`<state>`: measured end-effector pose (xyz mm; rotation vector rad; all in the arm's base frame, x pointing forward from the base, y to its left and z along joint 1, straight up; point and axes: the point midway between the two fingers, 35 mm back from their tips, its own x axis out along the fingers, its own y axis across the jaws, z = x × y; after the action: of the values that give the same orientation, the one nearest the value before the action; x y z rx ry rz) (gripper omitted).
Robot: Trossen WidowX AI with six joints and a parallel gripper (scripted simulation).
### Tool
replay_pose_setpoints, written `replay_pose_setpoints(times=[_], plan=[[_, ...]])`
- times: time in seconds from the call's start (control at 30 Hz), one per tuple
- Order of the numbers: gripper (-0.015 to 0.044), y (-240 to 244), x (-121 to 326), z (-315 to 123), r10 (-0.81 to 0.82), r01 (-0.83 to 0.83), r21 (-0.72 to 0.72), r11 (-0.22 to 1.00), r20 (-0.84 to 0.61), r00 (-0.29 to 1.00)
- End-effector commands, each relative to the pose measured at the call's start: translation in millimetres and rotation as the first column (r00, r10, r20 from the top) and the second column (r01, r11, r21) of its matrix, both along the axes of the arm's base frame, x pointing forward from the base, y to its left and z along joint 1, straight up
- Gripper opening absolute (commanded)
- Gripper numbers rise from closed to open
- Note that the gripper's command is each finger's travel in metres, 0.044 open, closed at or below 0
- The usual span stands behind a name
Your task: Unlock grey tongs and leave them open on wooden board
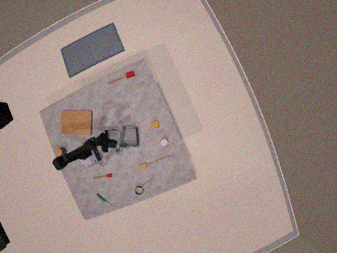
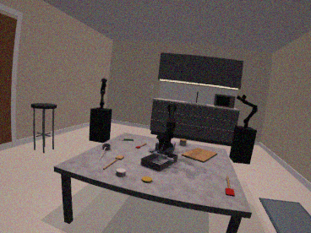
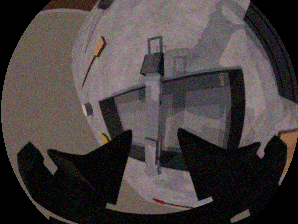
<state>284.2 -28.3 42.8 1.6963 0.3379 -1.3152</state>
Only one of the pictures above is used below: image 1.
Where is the wooden board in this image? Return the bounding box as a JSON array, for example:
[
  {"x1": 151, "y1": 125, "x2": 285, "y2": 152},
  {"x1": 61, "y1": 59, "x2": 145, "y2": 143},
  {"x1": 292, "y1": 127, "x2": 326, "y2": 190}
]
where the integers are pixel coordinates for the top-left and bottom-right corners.
[{"x1": 60, "y1": 110, "x2": 92, "y2": 135}]

